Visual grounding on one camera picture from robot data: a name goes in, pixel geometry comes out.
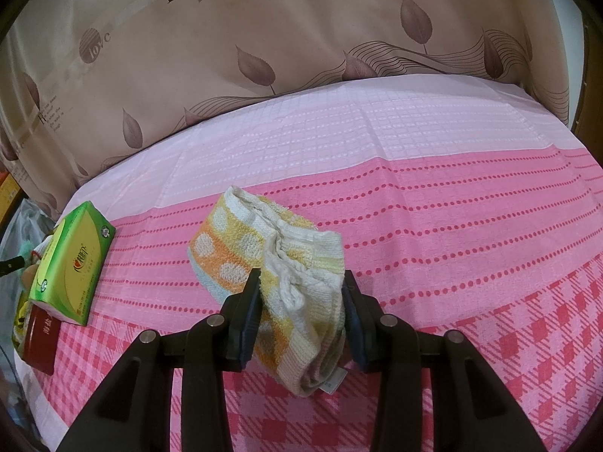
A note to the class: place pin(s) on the red tin box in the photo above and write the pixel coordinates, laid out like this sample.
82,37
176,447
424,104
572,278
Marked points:
42,339

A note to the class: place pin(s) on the beige leaf print curtain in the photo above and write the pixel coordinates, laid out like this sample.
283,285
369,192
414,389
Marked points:
282,33

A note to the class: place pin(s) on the yellow orange dotted towel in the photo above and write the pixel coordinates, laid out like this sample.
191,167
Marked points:
292,254

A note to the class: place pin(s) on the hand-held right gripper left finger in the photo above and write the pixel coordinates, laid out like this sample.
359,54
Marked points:
249,320

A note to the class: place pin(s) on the green tissue box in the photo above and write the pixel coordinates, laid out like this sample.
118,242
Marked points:
70,259

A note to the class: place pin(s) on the teal furry scrunchie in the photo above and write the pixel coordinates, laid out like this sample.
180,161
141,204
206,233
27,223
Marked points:
26,246

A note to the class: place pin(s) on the orange box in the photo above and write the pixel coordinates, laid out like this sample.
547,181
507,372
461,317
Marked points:
7,193

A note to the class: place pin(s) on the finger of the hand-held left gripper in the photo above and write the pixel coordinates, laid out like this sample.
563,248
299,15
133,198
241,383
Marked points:
12,264

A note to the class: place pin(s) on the grey plastic bag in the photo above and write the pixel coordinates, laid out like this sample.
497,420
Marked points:
21,221

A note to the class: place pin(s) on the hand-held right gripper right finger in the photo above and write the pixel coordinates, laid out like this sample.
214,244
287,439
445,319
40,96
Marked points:
353,334

